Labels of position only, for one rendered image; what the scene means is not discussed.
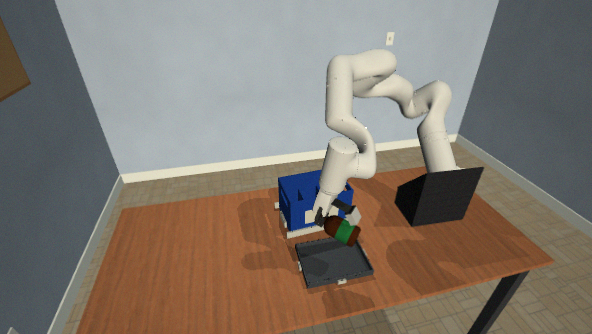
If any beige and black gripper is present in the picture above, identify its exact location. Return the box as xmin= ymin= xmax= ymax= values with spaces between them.
xmin=312 ymin=187 xmax=341 ymax=227

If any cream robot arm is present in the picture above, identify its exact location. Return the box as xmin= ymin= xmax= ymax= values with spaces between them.
xmin=319 ymin=49 xmax=466 ymax=193

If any blue plastic crate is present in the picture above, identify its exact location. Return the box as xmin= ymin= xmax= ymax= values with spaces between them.
xmin=278 ymin=170 xmax=354 ymax=231

